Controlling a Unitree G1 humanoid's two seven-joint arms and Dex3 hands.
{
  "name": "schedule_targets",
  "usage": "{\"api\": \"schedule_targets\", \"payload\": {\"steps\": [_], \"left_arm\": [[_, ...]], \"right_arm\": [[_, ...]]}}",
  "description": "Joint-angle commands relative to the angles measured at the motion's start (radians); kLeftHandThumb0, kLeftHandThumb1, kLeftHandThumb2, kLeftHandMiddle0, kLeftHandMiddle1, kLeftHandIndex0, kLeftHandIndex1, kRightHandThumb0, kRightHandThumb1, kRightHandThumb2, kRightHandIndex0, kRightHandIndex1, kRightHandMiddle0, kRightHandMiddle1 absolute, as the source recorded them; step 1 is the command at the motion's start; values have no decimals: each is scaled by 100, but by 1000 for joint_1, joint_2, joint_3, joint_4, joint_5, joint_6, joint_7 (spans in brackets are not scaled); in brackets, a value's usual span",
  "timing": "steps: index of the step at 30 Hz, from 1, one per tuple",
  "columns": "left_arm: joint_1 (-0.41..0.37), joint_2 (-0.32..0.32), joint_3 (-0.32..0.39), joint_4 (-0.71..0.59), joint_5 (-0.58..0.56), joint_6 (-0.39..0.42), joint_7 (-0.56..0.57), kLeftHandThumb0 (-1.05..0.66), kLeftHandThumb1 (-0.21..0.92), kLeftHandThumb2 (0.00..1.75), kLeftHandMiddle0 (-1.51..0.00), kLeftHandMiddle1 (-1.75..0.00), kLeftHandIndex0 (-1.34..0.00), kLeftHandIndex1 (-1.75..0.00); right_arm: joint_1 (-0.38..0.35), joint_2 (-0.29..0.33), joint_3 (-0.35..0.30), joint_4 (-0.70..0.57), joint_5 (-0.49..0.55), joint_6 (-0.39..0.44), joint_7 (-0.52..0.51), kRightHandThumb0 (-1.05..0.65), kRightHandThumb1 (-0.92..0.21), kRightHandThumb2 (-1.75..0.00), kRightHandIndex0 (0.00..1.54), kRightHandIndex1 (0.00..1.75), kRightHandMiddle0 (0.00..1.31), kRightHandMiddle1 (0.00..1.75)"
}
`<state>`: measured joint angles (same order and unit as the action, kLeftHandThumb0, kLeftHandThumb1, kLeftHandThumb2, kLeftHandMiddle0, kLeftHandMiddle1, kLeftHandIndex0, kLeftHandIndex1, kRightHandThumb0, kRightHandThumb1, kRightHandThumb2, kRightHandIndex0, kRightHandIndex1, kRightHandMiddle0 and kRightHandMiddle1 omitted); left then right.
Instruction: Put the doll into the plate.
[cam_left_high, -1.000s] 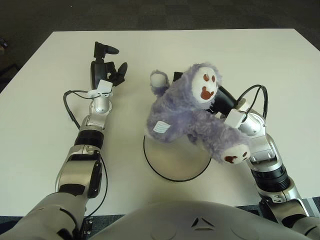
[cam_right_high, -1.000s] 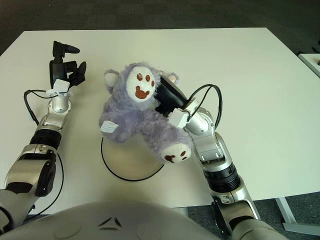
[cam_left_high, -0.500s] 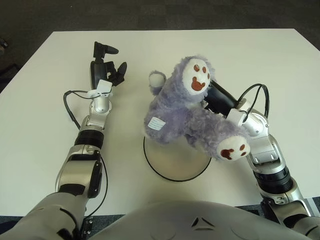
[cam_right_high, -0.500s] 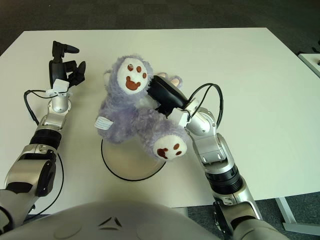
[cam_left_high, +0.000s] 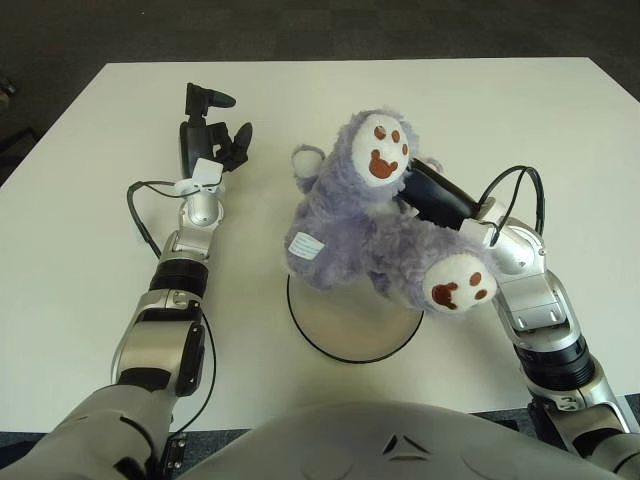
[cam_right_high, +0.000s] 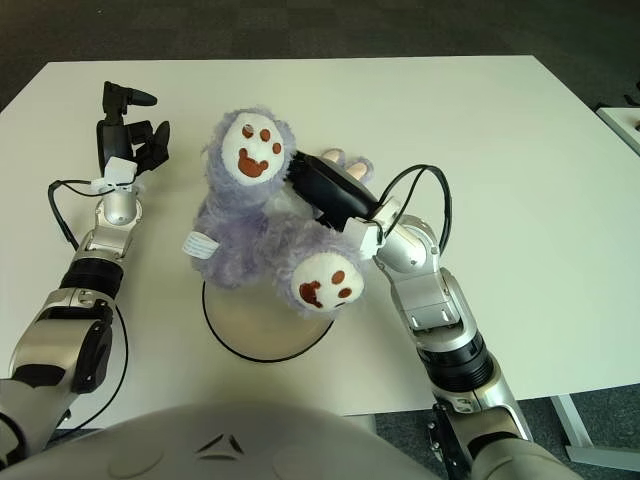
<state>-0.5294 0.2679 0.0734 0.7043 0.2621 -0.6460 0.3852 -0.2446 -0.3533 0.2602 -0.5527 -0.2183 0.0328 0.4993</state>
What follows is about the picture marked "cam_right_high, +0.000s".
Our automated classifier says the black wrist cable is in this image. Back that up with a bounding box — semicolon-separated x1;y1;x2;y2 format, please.
47;178;109;251
372;163;454;251

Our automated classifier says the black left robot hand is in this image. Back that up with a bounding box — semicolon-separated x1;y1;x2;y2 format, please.
95;80;172;176

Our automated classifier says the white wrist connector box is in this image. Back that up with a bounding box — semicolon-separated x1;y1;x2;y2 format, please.
92;156;144;196
343;197;401;261

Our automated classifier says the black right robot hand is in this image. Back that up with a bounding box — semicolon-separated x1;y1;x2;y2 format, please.
285;151;386;234

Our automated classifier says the purple plush bunny doll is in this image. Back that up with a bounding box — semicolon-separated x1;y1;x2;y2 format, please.
180;104;376;321

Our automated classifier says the white plate with black rim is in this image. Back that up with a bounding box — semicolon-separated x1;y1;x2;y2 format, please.
200;279;337;364

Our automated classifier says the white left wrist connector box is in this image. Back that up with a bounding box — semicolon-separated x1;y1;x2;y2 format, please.
92;156;144;196

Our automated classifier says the white table leg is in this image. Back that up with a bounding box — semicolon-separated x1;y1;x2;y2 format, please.
549;392;640;469

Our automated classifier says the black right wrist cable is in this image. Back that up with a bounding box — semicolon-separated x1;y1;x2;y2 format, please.
372;163;454;251

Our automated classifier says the white side table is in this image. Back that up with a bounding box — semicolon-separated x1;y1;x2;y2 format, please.
597;105;640;156

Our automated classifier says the white right wrist connector box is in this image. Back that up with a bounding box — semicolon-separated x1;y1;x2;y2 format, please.
343;197;401;261

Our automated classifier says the grey robot torso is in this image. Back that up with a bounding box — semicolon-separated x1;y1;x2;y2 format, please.
9;402;436;480

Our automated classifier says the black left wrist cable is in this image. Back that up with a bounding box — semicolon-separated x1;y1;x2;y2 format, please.
47;178;109;251

